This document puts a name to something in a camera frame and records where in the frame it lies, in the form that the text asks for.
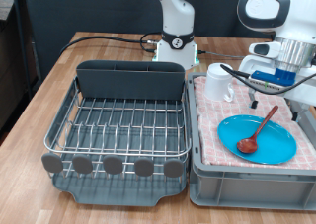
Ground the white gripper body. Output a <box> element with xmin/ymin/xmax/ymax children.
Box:
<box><xmin>238</xmin><ymin>54</ymin><xmax>316</xmax><ymax>108</ymax></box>

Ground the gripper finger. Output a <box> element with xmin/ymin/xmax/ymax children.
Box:
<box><xmin>290</xmin><ymin>102</ymin><xmax>303</xmax><ymax>123</ymax></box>
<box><xmin>250</xmin><ymin>88</ymin><xmax>260</xmax><ymax>110</ymax></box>

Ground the blue plastic plate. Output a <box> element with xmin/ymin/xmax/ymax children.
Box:
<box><xmin>216</xmin><ymin>114</ymin><xmax>298</xmax><ymax>166</ymax></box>

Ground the reddish brown wooden spoon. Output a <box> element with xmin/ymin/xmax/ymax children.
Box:
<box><xmin>236</xmin><ymin>105</ymin><xmax>279</xmax><ymax>155</ymax></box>

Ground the grey dish drying rack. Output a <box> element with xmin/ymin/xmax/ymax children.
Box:
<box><xmin>51</xmin><ymin>77</ymin><xmax>191</xmax><ymax>207</ymax></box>

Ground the white plastic mug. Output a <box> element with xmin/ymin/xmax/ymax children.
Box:
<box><xmin>204</xmin><ymin>62</ymin><xmax>235</xmax><ymax>104</ymax></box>

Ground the pink checked towel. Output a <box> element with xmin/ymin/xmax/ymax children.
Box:
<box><xmin>193</xmin><ymin>75</ymin><xmax>316</xmax><ymax>171</ymax></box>

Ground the grey plastic crate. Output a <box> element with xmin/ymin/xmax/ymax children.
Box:
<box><xmin>186</xmin><ymin>72</ymin><xmax>316</xmax><ymax>212</ymax></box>

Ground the dark grey cutlery holder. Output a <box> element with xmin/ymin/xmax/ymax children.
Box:
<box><xmin>75</xmin><ymin>59</ymin><xmax>186</xmax><ymax>102</ymax></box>

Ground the dark backdrop curtain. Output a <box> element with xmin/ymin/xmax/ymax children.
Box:
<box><xmin>19</xmin><ymin>0</ymin><xmax>316</xmax><ymax>107</ymax></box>

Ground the black metal pole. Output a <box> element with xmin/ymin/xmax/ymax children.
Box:
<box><xmin>11</xmin><ymin>0</ymin><xmax>34</xmax><ymax>100</ymax></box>

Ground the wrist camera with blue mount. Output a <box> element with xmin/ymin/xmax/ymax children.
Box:
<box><xmin>247</xmin><ymin>67</ymin><xmax>297</xmax><ymax>94</ymax></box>

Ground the black camera cable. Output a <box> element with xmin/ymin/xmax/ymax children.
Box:
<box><xmin>219</xmin><ymin>63</ymin><xmax>316</xmax><ymax>96</ymax></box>

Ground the thin grey cable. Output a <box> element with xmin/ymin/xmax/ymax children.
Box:
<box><xmin>197</xmin><ymin>49</ymin><xmax>246</xmax><ymax>59</ymax></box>

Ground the metal wire dish rack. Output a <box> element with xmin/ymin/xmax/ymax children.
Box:
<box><xmin>43</xmin><ymin>75</ymin><xmax>193</xmax><ymax>180</ymax></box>

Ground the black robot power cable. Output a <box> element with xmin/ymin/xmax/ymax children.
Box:
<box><xmin>58</xmin><ymin>32</ymin><xmax>163</xmax><ymax>55</ymax></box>

